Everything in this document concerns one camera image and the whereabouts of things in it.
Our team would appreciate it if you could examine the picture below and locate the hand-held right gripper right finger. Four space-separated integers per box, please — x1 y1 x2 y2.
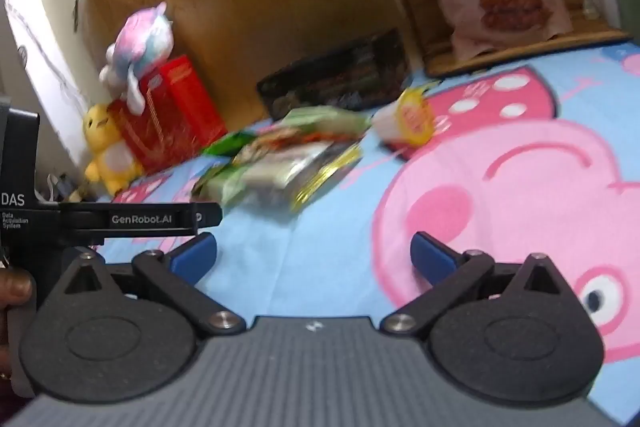
380 231 596 338

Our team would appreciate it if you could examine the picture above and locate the black cardboard box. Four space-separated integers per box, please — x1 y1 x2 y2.
256 28 408 120

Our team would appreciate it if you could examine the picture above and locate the tangle of cables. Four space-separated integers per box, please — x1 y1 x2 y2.
47 173 97 204

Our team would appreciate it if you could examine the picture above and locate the yellow lid snack cup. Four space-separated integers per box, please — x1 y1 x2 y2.
372 87 436 148

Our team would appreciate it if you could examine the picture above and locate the printed cartoon blanket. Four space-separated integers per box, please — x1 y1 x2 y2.
90 39 640 425

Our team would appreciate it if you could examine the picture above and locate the pastel plush toy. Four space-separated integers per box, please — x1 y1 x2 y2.
99 2 175 115

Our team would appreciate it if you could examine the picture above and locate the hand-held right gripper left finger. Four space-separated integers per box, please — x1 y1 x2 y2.
42 231 247 337

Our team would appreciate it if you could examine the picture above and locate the clear gold-edged biscuit packet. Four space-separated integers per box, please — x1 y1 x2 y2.
232 139 364 214

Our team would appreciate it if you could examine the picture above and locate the dark green snack packet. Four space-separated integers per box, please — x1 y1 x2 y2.
200 130 258 158

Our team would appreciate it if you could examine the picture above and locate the yellow plush duck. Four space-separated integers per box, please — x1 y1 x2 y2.
82 103 143 196

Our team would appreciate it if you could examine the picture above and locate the red gift bag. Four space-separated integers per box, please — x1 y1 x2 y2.
107 54 227 175

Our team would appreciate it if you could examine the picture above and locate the white and green snack packet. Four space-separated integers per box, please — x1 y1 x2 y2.
255 106 372 148

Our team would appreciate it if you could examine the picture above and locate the person's left hand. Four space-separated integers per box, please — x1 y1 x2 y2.
0 266 34 383

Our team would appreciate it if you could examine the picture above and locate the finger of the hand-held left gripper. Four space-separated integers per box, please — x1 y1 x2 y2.
59 202 223 249

